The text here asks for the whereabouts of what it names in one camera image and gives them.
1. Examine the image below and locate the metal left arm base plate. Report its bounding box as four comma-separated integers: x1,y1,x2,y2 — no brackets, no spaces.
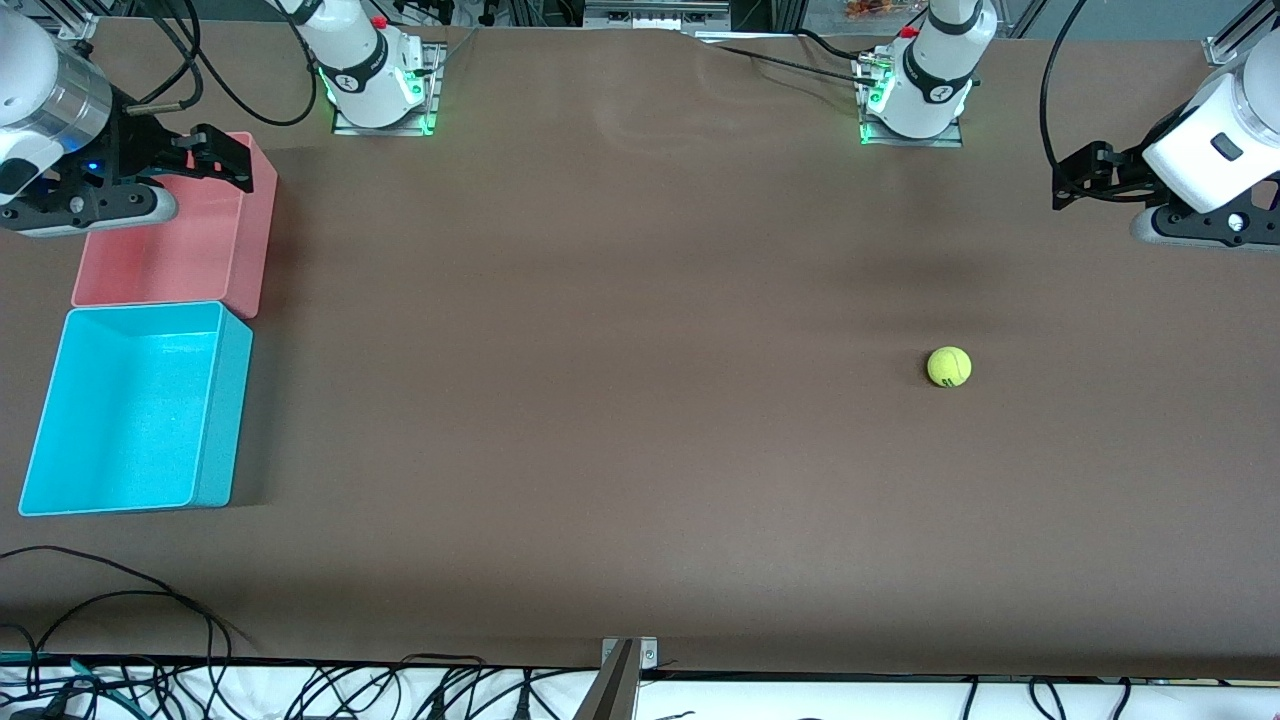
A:
858,50,966,149

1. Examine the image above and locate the black looping right arm cable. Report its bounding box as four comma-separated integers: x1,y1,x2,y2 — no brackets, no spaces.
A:
183,0,318,128

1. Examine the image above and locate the blue plastic bin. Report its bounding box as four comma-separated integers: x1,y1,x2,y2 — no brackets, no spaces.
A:
19,300,254,517

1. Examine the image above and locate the black cable to arm base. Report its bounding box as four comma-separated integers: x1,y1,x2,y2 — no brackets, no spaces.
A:
700,35,883,86

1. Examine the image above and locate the grey metal bar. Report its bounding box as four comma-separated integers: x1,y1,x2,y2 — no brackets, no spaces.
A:
573,640,641,720

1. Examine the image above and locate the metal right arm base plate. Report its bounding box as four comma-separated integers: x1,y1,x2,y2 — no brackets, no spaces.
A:
332,42,446,137

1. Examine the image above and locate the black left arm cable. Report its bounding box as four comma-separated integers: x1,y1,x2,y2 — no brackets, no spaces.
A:
1039,0,1093,173

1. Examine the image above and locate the thin black table cable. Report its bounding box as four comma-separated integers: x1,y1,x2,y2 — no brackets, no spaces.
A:
0,545,233,663
28,590,251,661

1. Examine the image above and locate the grey power strip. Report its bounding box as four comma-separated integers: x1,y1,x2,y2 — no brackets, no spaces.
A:
583,2,732,31

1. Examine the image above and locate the yellow tennis ball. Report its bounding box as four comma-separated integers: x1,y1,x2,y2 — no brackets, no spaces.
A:
927,346,973,389

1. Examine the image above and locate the white ledge with cables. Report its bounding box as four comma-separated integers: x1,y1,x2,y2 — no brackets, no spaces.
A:
0,655,1280,720

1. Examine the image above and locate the pink plastic bin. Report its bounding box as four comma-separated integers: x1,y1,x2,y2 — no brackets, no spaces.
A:
72,132,279,319

